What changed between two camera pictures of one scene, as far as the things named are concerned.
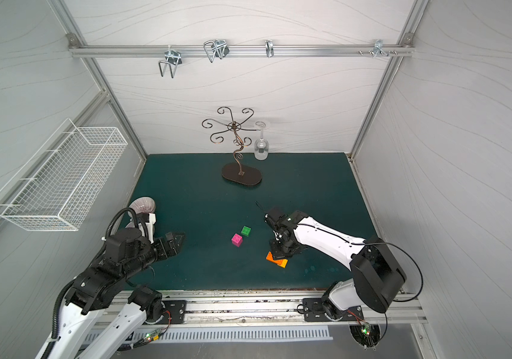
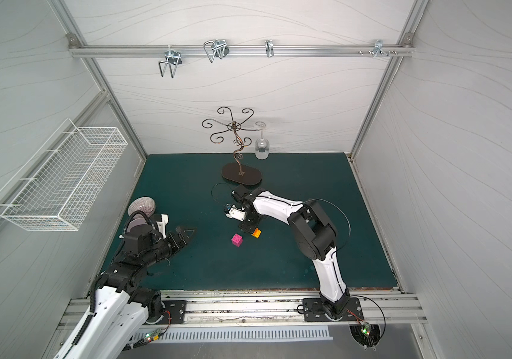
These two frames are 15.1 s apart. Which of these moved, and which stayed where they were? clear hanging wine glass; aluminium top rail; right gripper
Moved: right gripper
Stayed: clear hanging wine glass; aluminium top rail
